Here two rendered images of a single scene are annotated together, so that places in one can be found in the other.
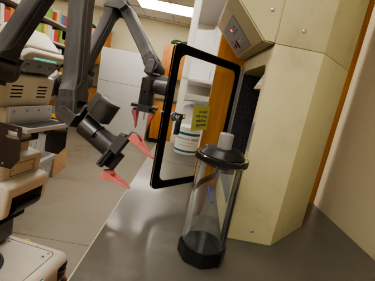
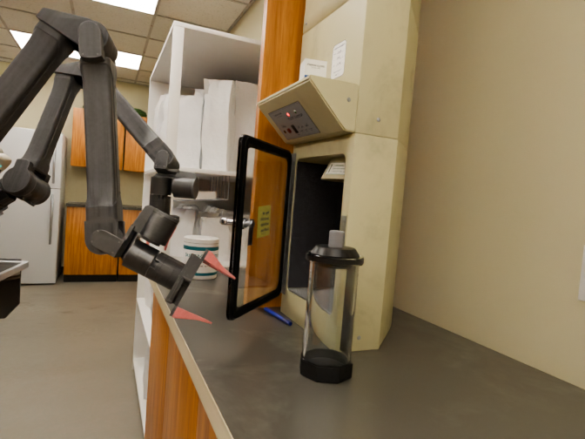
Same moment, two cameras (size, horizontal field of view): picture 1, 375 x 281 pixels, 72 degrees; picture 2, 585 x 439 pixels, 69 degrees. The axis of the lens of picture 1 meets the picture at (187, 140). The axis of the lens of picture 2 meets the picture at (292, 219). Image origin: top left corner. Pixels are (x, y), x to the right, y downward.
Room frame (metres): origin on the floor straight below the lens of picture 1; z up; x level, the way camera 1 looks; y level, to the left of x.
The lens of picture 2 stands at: (-0.19, 0.31, 1.27)
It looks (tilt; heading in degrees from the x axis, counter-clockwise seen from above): 3 degrees down; 337
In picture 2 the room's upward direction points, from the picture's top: 5 degrees clockwise
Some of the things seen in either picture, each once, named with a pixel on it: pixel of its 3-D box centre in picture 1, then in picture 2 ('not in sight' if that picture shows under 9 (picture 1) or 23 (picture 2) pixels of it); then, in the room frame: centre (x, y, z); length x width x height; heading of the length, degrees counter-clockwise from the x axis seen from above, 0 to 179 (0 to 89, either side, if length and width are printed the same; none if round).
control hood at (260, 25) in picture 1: (240, 30); (299, 115); (0.75, -0.08, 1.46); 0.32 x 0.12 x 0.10; 1
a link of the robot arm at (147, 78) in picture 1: (149, 85); (163, 186); (1.04, 0.19, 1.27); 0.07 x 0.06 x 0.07; 65
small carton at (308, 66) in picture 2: not in sight; (312, 76); (0.70, -0.08, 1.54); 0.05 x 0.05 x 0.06; 80
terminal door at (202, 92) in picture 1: (199, 121); (262, 226); (0.79, -0.02, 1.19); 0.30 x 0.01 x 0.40; 138
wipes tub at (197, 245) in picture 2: not in sight; (200, 256); (1.40, 0.01, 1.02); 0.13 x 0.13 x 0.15
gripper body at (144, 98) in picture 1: (145, 100); (159, 207); (1.04, 0.20, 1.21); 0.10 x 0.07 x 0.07; 92
